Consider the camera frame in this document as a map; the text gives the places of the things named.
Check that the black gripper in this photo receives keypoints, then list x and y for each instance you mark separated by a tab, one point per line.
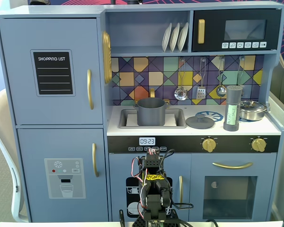
152	154

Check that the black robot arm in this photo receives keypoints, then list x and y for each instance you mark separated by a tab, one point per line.
153	189

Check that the black and red robot base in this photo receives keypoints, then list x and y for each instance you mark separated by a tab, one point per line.
151	223

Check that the black oven control panel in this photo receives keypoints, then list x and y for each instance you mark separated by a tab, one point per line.
180	142

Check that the blue dishwasher door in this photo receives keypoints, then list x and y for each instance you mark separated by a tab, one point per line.
118	170

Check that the gray pot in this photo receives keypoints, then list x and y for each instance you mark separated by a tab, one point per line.
151	113

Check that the gray sink basin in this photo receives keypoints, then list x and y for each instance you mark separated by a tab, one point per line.
123	118

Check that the gold stove knob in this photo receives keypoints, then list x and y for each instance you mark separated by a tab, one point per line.
258	144
208	144

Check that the gray pot lid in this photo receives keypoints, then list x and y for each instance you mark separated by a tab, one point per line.
200	123

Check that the blue oven door with window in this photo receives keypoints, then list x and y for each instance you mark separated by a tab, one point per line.
198	189

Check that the gold faucet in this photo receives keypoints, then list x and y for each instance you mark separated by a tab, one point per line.
152	92

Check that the metal skimmer spoon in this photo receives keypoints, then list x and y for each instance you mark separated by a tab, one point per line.
181	94

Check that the black table clamp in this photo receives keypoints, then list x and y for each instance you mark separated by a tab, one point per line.
121	218

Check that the metal slotted spatula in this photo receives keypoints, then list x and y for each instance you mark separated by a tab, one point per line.
201	93

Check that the gray ice dispenser panel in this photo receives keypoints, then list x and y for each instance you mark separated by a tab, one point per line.
64	177

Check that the metal ladle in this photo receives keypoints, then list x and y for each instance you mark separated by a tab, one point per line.
220	91

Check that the gold toy phone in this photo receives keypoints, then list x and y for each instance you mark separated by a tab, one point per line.
106	56

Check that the steel pot with lid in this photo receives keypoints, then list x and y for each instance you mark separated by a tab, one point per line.
252	110

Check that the white plate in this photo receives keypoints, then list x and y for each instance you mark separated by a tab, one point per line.
166	40
182	37
174	39

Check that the blue fridge door with dispenser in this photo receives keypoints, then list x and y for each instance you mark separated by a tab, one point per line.
33	153

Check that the metal hanging utensil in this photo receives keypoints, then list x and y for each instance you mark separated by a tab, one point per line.
238	71

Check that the blue toy kitchen unit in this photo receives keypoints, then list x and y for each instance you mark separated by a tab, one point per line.
132	30

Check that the black toy microwave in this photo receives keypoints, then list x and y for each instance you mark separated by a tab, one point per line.
215	45

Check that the black shopping list board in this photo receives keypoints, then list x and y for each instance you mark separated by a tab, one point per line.
53	73

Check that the tall blue fridge door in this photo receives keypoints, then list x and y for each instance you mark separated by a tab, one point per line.
19	94

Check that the white chair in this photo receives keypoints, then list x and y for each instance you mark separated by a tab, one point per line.
0	111

